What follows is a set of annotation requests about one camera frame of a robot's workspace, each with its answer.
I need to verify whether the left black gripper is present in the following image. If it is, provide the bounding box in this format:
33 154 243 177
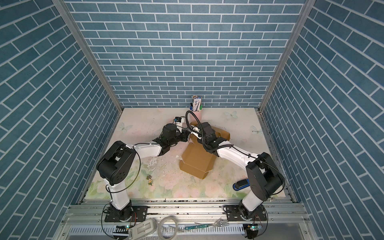
167 128 192 147

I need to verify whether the brown cardboard paper box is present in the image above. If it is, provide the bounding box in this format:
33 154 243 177
179 126 230 179

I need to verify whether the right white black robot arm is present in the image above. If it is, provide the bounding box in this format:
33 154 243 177
185 110 286 220

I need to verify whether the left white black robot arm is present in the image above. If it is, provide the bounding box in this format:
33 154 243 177
96 124 191 221

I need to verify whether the pink pen holder cup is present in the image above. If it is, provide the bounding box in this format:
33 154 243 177
189 111 203 121

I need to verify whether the floral table mat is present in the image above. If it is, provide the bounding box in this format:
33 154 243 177
83 107 286 200

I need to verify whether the blue black stapler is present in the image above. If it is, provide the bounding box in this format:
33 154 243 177
233 179 250 191

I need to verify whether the silver fork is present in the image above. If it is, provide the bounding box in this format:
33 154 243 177
195 218 230 228

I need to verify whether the white plastic device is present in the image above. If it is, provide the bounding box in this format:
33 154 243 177
129 219 157 240

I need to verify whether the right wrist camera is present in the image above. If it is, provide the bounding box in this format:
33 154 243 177
191 127 202 139

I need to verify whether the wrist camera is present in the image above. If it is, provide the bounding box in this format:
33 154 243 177
174 117 185 132
191 127 202 139

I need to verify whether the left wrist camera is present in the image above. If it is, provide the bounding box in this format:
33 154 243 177
174 117 185 132

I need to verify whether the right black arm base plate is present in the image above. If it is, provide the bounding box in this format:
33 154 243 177
222 205 268 222

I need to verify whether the coiled grey cable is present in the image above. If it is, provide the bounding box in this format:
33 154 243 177
157 215 180 240

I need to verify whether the aluminium frame rail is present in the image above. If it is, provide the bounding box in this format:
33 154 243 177
54 198 318 240

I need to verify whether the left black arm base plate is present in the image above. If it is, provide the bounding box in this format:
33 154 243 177
103 205 148 223

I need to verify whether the green handled tool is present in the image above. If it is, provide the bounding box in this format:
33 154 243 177
184 224 210 231

